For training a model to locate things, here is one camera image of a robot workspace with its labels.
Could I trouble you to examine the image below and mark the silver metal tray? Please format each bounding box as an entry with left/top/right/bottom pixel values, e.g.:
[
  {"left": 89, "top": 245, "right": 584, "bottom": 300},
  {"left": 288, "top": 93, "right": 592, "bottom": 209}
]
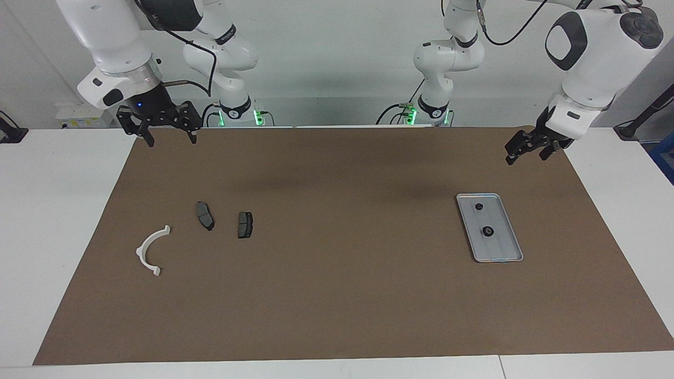
[{"left": 456, "top": 193, "right": 524, "bottom": 263}]

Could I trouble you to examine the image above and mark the white power strip box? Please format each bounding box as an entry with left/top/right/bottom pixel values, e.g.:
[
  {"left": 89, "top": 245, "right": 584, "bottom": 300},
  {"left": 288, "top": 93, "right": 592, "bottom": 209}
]
[{"left": 55, "top": 103, "right": 114, "bottom": 128}]

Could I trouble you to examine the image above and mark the curved dark brake pad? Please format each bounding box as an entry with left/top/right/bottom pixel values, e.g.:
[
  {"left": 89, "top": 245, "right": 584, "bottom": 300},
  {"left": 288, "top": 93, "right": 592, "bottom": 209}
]
[{"left": 195, "top": 201, "right": 215, "bottom": 231}]

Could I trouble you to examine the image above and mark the blue crate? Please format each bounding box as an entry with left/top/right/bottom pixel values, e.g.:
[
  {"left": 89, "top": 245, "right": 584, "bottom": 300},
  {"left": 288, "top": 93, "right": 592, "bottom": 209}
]
[{"left": 649, "top": 138, "right": 674, "bottom": 185}]

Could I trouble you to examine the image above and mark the brown table mat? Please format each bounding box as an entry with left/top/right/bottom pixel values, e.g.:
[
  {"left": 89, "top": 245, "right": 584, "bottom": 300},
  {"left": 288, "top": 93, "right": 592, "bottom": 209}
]
[{"left": 33, "top": 126, "right": 674, "bottom": 365}]

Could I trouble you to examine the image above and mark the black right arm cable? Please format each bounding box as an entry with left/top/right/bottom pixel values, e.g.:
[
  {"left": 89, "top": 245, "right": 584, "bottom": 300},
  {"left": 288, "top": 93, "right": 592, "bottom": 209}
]
[{"left": 134, "top": 0, "right": 217, "bottom": 98}]

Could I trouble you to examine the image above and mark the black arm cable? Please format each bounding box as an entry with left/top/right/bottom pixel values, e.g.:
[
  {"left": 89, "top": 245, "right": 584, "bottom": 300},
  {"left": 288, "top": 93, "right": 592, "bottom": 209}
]
[
  {"left": 474, "top": 0, "right": 548, "bottom": 46},
  {"left": 134, "top": 0, "right": 217, "bottom": 98}
]

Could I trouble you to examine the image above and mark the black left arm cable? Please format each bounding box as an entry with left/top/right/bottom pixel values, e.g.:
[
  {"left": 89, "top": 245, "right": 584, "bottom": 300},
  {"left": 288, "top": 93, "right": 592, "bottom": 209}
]
[{"left": 474, "top": 0, "right": 548, "bottom": 46}]

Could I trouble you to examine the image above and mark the white semicircular bracket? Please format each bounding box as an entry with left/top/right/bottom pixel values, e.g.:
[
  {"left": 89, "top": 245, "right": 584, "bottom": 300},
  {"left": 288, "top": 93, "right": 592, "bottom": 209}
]
[{"left": 136, "top": 225, "right": 171, "bottom": 276}]

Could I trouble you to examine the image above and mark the black left base cable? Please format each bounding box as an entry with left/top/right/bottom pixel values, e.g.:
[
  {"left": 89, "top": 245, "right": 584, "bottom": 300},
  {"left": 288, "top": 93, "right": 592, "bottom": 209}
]
[{"left": 375, "top": 79, "right": 427, "bottom": 125}]

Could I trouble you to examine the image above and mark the black clamp mount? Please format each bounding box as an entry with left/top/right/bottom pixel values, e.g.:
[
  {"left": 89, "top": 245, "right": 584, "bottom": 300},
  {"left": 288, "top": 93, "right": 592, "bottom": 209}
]
[{"left": 0, "top": 111, "right": 28, "bottom": 144}]

